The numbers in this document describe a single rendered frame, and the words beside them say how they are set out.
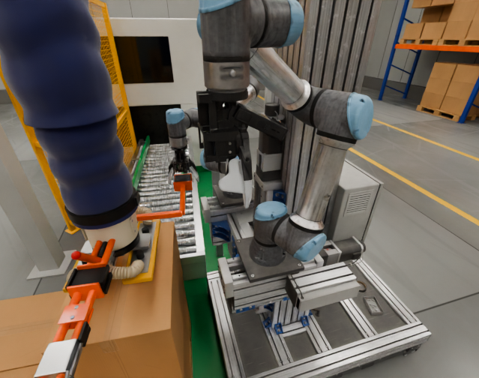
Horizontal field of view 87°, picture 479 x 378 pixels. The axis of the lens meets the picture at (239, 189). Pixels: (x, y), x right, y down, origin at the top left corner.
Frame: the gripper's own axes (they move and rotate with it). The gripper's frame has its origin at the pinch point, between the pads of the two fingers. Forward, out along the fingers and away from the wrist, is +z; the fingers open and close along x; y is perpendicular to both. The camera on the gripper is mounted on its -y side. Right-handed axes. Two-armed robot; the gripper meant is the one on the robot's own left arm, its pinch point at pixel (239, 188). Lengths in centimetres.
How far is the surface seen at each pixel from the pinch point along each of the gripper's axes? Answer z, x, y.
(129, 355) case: 69, -11, 37
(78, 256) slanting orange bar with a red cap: 22.1, -13.8, 40.3
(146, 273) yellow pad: 45, -25, 27
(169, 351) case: 71, -10, 24
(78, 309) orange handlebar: 32, -5, 41
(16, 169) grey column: 56, -160, 124
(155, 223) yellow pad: 44, -52, 24
